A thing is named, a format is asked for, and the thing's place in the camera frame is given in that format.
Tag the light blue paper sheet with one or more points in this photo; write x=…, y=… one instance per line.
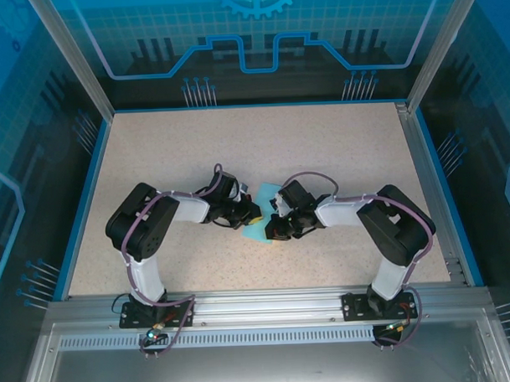
x=265, y=195

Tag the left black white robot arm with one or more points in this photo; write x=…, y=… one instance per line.
x=143, y=228

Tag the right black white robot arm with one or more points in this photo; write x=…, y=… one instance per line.
x=394, y=232

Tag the steel front tray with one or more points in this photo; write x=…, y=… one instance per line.
x=265, y=366

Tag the blue table edge strip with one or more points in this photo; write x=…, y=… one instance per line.
x=433, y=151
x=88, y=205

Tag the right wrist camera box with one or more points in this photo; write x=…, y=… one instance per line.
x=280, y=204

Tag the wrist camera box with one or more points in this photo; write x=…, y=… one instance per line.
x=280, y=204
x=243, y=189

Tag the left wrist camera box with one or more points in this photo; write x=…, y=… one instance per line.
x=243, y=189

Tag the aluminium mounting rail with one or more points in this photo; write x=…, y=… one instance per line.
x=263, y=304

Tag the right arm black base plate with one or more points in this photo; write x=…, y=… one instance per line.
x=355, y=307

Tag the aluminium side rail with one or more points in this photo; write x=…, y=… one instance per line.
x=420, y=151

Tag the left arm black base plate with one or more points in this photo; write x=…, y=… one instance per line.
x=131, y=317

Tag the aluminium frame post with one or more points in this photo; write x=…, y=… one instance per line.
x=75, y=59
x=442, y=46

